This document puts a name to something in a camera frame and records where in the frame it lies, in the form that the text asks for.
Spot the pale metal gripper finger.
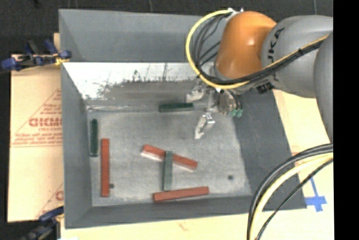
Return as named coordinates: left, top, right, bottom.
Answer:
left=202, top=114, right=217, bottom=135
left=194, top=113, right=209, bottom=140

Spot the dark green flat block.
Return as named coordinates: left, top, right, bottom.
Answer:
left=89, top=118, right=99, bottom=157
left=158, top=102, right=195, bottom=113
left=162, top=150, right=174, bottom=192

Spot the red-brown flat block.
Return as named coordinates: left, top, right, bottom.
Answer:
left=140, top=144, right=199, bottom=173
left=100, top=138, right=111, bottom=198
left=152, top=186, right=210, bottom=204

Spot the grey metal bin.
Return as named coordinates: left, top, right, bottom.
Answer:
left=58, top=8, right=307, bottom=229

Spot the brown cardboard board, red print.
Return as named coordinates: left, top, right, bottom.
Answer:
left=6, top=64, right=66, bottom=223

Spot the black cylinder on white bracket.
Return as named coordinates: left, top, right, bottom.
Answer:
left=256, top=82, right=275, bottom=94

